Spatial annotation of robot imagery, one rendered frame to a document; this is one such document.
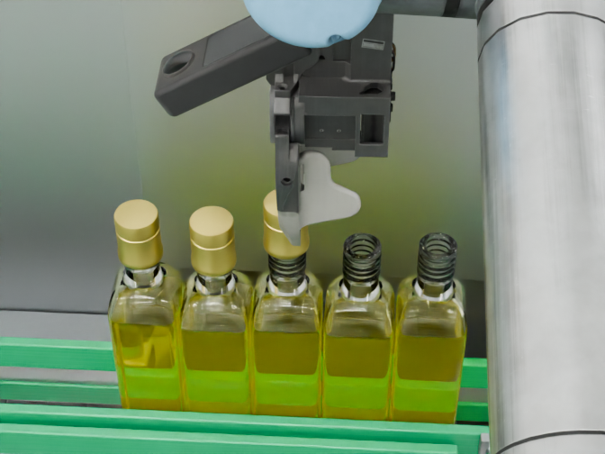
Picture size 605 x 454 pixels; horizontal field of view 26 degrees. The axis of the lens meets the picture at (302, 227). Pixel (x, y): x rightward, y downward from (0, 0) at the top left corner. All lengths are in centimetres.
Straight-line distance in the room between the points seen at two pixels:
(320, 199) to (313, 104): 9
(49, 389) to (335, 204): 41
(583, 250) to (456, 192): 56
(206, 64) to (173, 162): 25
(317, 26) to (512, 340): 21
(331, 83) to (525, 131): 28
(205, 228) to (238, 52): 17
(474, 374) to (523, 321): 60
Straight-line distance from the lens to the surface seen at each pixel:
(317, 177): 92
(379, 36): 86
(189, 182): 114
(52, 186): 121
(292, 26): 69
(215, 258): 100
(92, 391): 123
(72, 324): 132
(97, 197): 121
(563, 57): 64
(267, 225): 98
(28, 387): 124
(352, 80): 88
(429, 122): 108
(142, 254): 101
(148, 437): 111
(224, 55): 88
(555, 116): 62
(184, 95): 89
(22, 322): 133
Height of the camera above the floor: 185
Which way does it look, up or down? 44 degrees down
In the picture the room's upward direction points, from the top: straight up
